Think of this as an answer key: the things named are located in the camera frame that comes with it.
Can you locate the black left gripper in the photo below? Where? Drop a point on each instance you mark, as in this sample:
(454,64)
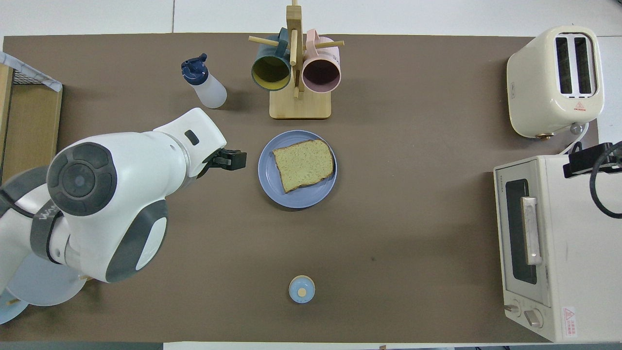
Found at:
(209,166)

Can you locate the toasted bread slice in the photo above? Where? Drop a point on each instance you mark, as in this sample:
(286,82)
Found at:
(303,165)

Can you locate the translucent bottle with navy cap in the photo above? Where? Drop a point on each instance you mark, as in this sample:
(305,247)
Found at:
(209,90)

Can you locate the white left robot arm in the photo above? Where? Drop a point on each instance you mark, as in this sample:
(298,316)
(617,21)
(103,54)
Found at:
(121,194)

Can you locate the blue round plate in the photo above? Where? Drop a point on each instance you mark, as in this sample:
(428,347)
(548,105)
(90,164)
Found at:
(301,199)

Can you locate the pale grey-blue plate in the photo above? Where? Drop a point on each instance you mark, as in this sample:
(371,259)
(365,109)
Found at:
(43,291)

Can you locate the light blue plate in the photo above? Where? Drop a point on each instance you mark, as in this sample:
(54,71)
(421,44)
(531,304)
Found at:
(9,315)

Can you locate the wooden mug tree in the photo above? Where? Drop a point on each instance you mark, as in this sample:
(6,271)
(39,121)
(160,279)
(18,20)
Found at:
(300,104)

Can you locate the teal mug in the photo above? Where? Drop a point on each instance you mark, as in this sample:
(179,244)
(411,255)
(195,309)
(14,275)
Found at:
(270,73)

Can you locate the pink ribbed mug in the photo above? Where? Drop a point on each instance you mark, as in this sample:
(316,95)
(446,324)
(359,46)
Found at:
(320,75)

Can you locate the brown table mat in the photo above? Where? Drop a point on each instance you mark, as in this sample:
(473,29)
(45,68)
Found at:
(388,218)

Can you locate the white checkered cloth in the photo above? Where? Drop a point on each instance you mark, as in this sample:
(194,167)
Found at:
(29,73)

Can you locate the cream two-slot toaster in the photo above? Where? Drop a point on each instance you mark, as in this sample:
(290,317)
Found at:
(544,87)

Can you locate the white toaster oven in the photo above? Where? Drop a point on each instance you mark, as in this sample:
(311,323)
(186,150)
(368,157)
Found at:
(583,253)

